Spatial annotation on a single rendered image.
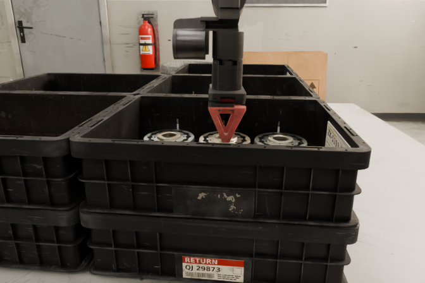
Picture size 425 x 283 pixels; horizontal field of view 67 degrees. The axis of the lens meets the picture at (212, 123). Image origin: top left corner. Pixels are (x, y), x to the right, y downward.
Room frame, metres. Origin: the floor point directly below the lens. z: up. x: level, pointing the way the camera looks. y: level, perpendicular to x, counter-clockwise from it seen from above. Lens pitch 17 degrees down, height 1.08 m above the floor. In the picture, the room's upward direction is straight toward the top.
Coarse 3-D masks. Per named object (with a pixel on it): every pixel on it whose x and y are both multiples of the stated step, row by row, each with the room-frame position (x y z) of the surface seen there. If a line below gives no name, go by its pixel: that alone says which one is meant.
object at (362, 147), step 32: (160, 96) 0.68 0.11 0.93; (192, 96) 0.68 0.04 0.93; (96, 128) 0.47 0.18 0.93; (160, 160) 0.39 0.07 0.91; (192, 160) 0.38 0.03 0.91; (224, 160) 0.38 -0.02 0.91; (256, 160) 0.38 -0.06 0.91; (288, 160) 0.37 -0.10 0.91; (320, 160) 0.37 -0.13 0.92; (352, 160) 0.36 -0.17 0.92
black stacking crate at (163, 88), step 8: (168, 80) 0.94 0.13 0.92; (176, 80) 0.98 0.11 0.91; (184, 80) 0.98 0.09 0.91; (192, 80) 0.98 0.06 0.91; (200, 80) 0.97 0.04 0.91; (208, 80) 0.97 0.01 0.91; (248, 80) 0.96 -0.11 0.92; (256, 80) 0.96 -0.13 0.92; (264, 80) 0.95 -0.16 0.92; (272, 80) 0.95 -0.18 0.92; (280, 80) 0.95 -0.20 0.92; (288, 80) 0.95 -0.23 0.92; (296, 80) 0.92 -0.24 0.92; (160, 88) 0.84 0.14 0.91; (168, 88) 0.93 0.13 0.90; (176, 88) 0.98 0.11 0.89; (184, 88) 0.98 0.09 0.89; (192, 88) 0.98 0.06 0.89; (200, 88) 0.97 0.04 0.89; (208, 88) 0.97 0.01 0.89; (248, 88) 0.96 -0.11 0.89; (256, 88) 0.96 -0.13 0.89; (264, 88) 0.95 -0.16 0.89; (272, 88) 0.95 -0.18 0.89; (280, 88) 0.95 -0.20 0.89; (288, 88) 0.95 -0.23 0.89; (296, 88) 0.91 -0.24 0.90; (296, 96) 0.90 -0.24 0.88; (304, 96) 0.78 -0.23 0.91
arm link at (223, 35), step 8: (208, 32) 0.58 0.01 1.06; (216, 32) 0.58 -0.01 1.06; (224, 32) 0.57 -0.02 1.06; (232, 32) 0.57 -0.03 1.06; (240, 32) 0.58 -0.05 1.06; (208, 40) 0.58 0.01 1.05; (216, 40) 0.58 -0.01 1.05; (224, 40) 0.57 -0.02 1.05; (232, 40) 0.57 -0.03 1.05; (240, 40) 0.58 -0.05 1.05; (208, 48) 0.58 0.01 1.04; (216, 48) 0.58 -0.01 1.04; (224, 48) 0.57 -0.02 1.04; (232, 48) 0.57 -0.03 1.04; (240, 48) 0.58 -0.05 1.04; (216, 56) 0.58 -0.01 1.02; (224, 56) 0.57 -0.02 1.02; (232, 56) 0.57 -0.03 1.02; (240, 56) 0.58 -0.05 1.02; (224, 64) 0.58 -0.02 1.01; (232, 64) 0.58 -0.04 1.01
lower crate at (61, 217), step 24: (0, 216) 0.41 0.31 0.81; (24, 216) 0.41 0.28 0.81; (48, 216) 0.41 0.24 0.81; (72, 216) 0.41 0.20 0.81; (0, 240) 0.42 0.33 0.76; (24, 240) 0.42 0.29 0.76; (48, 240) 0.42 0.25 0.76; (72, 240) 0.42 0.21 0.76; (0, 264) 0.42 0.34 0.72; (24, 264) 0.42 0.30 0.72; (48, 264) 0.42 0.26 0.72; (72, 264) 0.42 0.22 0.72
